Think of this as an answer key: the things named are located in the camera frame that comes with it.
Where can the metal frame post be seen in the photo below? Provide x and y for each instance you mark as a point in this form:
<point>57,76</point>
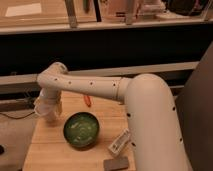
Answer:
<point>71,13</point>

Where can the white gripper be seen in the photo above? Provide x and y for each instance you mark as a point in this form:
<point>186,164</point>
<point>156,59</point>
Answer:
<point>48,104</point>

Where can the green bowl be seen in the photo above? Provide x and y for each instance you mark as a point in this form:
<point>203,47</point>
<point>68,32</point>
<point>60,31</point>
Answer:
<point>81,130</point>

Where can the orange small object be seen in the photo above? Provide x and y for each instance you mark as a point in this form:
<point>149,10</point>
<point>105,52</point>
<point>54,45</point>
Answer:
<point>87,100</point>

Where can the grey flat block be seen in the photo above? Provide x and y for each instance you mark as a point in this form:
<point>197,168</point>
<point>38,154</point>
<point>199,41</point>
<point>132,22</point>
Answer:
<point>116,164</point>

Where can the grey chair back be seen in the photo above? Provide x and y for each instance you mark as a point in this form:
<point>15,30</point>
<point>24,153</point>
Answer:
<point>195,109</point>

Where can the white paper sheet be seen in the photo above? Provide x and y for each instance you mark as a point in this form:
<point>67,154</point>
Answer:
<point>20,10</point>

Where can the white rectangular box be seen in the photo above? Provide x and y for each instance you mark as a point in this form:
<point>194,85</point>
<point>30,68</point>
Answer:
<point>119,143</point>

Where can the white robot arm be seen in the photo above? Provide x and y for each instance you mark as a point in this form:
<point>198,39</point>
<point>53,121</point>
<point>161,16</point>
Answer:
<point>158,144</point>

